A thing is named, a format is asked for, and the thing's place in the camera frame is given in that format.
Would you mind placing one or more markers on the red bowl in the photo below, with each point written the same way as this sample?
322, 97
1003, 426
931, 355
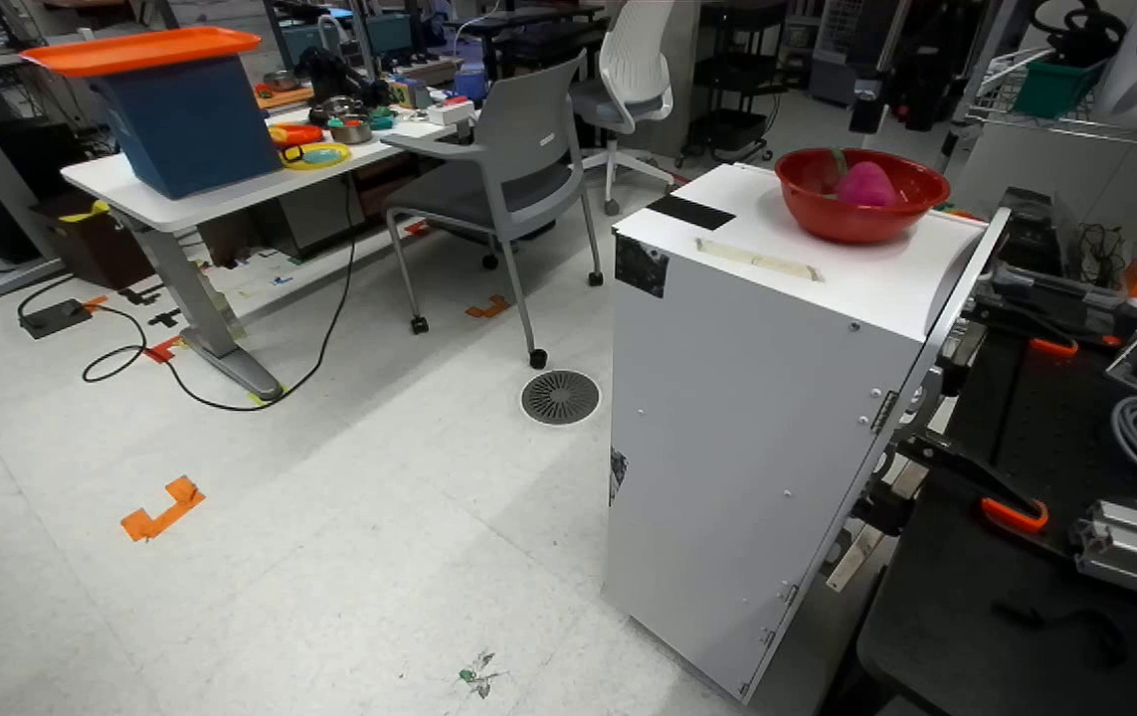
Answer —
856, 225

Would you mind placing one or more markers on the pink beetroot plushie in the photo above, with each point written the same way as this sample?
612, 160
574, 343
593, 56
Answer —
867, 187

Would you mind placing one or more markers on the round floor drain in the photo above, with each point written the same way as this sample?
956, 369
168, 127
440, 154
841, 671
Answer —
560, 398

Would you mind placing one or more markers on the orange floor tape mark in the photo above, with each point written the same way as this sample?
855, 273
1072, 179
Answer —
152, 520
488, 308

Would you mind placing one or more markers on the white cabinet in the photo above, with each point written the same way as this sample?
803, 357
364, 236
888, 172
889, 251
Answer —
747, 418

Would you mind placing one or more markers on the black tape patch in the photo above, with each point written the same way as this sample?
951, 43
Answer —
690, 212

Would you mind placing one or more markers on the beige tape strip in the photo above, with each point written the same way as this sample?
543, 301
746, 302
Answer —
757, 260

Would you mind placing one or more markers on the grey chair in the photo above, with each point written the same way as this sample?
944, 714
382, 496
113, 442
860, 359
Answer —
523, 139

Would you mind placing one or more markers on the small white box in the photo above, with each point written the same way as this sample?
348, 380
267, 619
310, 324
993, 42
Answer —
450, 112

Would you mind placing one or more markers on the black cart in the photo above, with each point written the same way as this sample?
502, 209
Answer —
732, 124

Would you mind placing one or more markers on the white office chair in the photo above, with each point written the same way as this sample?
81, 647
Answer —
633, 60

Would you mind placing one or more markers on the metal pot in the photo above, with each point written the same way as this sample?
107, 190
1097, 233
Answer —
350, 131

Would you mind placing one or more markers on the orange plate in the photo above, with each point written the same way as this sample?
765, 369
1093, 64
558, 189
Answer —
299, 132

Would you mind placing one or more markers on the blue bin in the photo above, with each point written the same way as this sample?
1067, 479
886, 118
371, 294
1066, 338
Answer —
195, 129

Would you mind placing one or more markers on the white desk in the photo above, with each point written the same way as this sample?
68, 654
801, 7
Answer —
155, 204

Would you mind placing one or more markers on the brown box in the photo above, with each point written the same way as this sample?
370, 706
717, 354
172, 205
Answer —
95, 249

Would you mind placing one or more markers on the black power brick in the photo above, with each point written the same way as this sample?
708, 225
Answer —
55, 318

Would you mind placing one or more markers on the orange tray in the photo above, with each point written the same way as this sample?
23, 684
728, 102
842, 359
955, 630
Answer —
135, 52

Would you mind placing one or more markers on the green bin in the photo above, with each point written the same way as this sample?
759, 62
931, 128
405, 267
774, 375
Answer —
1053, 89

